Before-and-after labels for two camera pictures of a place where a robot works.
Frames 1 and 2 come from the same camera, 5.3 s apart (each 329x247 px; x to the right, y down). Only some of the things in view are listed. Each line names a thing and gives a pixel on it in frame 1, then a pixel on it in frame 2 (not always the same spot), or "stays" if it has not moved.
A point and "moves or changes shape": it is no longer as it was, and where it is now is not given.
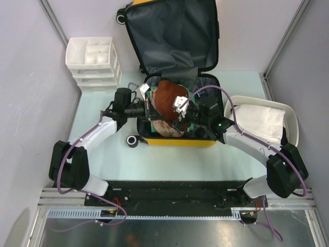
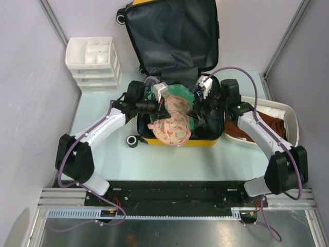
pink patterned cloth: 163,126 moves or changes shape
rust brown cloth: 166,92 → 278,124
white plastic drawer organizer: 94,64 stays
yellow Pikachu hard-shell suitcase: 177,43 stays
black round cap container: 200,132 stays
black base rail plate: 174,195 stays
